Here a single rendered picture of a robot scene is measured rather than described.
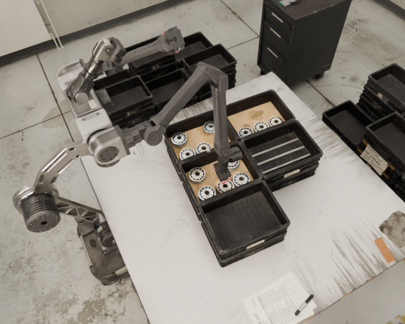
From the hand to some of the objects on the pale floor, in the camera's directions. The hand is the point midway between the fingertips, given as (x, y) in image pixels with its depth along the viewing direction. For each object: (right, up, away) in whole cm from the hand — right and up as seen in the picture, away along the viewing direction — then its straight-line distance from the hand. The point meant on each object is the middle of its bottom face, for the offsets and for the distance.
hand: (221, 178), depth 196 cm
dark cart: (+84, +100, +181) cm, 223 cm away
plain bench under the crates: (+16, -48, +81) cm, 96 cm away
